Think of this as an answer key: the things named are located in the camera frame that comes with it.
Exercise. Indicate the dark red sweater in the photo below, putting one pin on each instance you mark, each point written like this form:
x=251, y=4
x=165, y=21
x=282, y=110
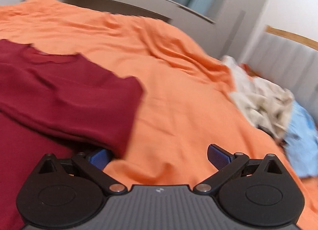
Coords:
x=56, y=104

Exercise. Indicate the beige garment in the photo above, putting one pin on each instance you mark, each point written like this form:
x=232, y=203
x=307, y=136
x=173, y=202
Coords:
x=265, y=105

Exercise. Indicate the orange duvet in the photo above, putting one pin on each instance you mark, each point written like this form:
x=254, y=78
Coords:
x=185, y=104

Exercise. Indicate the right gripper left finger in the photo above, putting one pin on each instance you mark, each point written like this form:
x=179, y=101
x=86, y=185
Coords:
x=91, y=166

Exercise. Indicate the grey padded headboard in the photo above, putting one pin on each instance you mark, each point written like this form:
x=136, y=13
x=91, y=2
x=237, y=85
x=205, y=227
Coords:
x=290, y=61

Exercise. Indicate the light blue garment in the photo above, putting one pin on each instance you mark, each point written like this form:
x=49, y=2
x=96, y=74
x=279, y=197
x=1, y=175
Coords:
x=301, y=142

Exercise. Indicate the grey built-in wardrobe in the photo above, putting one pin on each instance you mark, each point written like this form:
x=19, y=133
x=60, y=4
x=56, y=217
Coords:
x=223, y=31

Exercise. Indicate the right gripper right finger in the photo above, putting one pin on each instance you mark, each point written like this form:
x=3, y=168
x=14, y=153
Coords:
x=229, y=167

